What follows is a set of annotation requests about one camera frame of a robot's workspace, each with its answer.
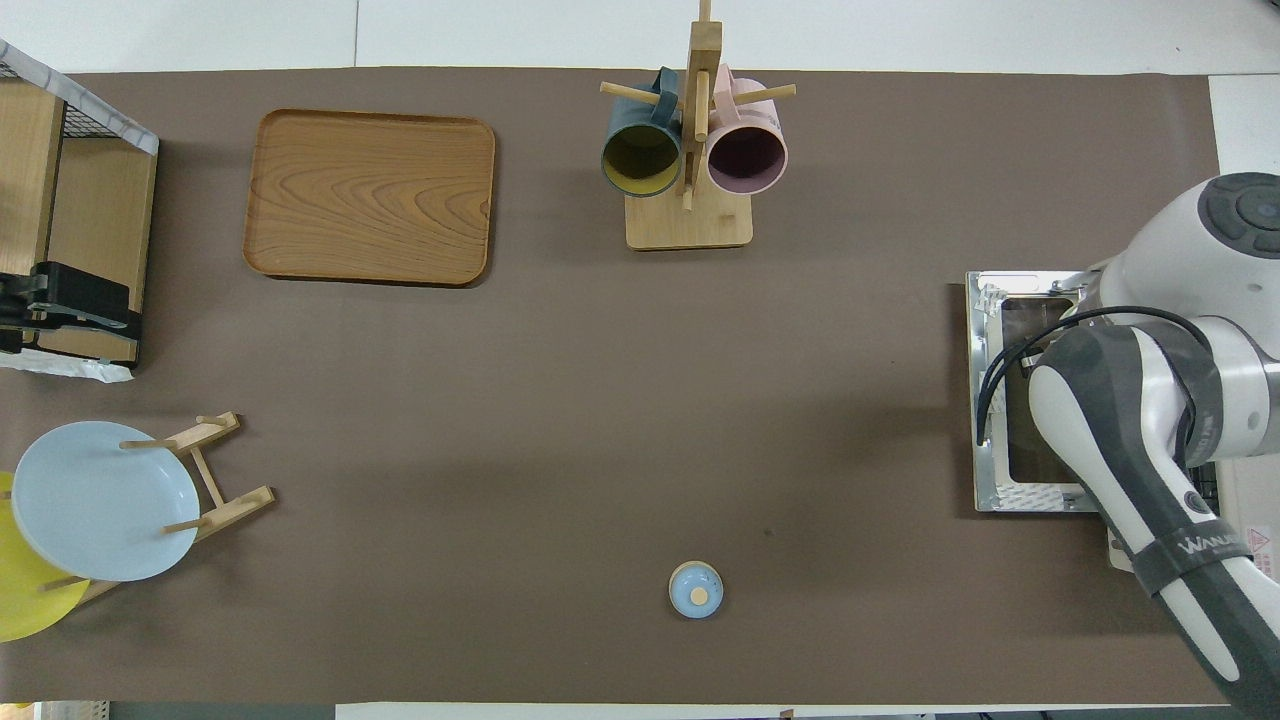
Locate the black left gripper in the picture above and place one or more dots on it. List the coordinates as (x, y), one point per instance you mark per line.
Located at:
(75, 292)

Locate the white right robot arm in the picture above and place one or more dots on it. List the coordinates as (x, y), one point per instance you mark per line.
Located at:
(1130, 440)

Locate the white crumpled plastic sheet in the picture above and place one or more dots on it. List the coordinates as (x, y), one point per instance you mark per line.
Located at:
(70, 368)

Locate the light blue round plate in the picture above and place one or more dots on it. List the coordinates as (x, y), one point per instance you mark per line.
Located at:
(90, 510)

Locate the wooden plate rack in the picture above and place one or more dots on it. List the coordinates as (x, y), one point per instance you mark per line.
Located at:
(235, 510)

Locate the rectangular wooden tray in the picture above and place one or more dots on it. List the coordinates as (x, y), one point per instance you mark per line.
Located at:
(370, 200)

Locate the yellow round plate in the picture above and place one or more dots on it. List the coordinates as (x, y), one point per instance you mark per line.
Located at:
(20, 600)

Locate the dark teal mug yellow inside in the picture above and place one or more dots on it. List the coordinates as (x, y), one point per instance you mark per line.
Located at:
(640, 160)

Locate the wooden mug tree stand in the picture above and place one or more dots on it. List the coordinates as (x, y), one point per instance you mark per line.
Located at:
(690, 225)

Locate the pink mug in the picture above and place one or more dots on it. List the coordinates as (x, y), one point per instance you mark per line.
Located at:
(745, 160)

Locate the large brown table mat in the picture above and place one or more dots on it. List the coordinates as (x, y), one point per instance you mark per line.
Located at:
(850, 350)

